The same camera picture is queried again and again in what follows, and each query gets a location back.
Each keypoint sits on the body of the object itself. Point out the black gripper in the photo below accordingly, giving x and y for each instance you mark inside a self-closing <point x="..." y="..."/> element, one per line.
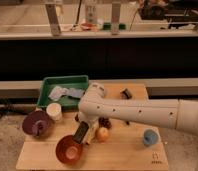
<point x="81" y="132"/>

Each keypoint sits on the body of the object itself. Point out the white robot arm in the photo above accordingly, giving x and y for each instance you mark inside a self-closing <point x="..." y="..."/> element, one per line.
<point x="181" y="115"/>

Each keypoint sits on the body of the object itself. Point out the white cup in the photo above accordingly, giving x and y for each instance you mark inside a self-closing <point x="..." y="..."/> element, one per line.
<point x="54" y="111"/>

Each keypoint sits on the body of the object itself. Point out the blue cup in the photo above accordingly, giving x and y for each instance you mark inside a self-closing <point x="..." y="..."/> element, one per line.
<point x="150" y="137"/>

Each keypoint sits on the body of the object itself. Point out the yellow banana toy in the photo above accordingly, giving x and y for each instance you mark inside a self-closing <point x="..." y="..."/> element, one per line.
<point x="90" y="135"/>

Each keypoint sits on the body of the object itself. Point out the orange fruit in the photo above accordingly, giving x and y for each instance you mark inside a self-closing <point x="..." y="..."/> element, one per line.
<point x="102" y="134"/>

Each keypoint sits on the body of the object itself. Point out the dark grape bunch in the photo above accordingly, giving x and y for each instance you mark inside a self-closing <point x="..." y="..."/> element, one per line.
<point x="105" y="122"/>

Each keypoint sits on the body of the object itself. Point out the red bowl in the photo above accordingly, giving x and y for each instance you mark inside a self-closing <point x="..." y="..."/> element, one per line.
<point x="68" y="151"/>

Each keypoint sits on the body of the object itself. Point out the blue grey cloth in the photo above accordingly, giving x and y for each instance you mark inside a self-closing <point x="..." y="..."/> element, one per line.
<point x="57" y="92"/>

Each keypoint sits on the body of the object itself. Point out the green plastic tray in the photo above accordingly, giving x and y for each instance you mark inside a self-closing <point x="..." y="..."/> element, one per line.
<point x="49" y="83"/>

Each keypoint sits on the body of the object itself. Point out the purple bowl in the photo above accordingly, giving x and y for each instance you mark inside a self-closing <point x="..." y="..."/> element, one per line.
<point x="36" y="123"/>

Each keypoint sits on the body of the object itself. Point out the wooden board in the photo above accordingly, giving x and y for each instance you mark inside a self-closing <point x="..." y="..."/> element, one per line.
<point x="124" y="150"/>

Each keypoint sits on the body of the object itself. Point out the clear bottle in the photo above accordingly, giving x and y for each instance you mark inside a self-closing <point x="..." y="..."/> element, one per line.
<point x="91" y="11"/>

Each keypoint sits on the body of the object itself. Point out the left metal post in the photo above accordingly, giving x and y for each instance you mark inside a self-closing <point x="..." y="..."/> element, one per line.
<point x="52" y="17"/>

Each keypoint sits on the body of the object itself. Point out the metal post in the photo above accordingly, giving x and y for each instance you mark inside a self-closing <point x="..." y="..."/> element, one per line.
<point x="115" y="16"/>
<point x="52" y="17"/>

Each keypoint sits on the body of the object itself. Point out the right metal post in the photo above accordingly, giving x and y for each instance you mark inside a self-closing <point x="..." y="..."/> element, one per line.
<point x="115" y="16"/>

